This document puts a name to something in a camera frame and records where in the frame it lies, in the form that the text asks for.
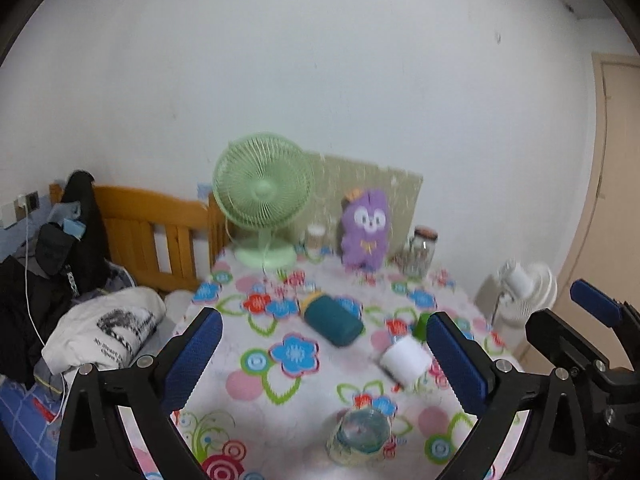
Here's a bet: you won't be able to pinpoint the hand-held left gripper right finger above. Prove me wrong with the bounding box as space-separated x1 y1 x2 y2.
425 311 590 480

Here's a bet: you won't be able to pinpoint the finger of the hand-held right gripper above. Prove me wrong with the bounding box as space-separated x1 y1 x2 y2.
525 307 612 378
570 279 640 332

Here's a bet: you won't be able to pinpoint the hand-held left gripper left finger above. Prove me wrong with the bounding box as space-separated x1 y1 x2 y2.
56 307 224 480

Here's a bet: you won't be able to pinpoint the clear plastic cup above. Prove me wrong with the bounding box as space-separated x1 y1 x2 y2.
326 407 391 467

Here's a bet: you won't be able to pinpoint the white cup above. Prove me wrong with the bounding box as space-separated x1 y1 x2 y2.
380 335 434 392

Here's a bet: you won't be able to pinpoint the white fan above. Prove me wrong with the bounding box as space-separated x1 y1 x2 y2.
474 259 558 332

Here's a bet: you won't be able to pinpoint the white printed cloth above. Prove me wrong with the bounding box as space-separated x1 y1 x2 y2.
41 287 167 376

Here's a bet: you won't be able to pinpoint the beige door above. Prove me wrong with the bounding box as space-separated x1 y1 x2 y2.
515 52 640 375

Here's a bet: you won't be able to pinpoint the floral tablecloth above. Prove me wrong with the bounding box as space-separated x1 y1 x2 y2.
131 245 531 480

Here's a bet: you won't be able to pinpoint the glass jar with brown lid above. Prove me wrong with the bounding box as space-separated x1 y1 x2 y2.
401 225 439 279

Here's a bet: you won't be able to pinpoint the wooden bed headboard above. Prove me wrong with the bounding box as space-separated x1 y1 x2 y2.
49 183 231 295

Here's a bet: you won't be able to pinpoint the teal bottle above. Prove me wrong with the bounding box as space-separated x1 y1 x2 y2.
298 290 365 347

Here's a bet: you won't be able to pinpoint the purple plush toy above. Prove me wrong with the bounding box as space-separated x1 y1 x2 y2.
340 188 392 269

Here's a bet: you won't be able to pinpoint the black clothes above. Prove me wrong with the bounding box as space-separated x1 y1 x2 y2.
0 170 112 386

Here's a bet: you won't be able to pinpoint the green desk fan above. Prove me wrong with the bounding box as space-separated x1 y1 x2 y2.
212 132 316 269

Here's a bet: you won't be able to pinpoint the blue checked bedsheet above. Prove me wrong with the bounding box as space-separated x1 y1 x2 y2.
0 377 68 480

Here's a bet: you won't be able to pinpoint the beige board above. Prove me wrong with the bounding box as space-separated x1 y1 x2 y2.
298 151 424 259

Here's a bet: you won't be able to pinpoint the white charging cable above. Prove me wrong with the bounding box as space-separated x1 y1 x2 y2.
20 199 68 418

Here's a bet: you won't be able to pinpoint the wall socket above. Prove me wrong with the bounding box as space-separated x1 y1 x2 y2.
1 191 40 226

